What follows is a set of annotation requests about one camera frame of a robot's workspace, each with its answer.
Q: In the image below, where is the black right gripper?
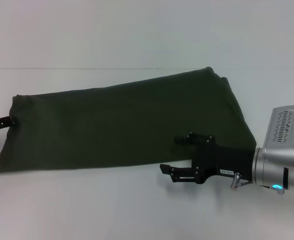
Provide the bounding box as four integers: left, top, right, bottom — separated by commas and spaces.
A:
159, 131, 257, 186

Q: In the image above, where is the dark green t-shirt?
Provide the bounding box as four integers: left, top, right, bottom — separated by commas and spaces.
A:
0, 65, 258, 175

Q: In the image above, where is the silver elbow connector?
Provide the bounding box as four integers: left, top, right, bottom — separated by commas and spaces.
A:
230, 172, 243, 192

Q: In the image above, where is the silver knurled cable plug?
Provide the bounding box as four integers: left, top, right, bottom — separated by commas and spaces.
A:
271, 185, 286, 196

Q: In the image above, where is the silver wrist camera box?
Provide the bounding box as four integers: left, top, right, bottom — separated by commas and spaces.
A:
262, 104, 294, 170

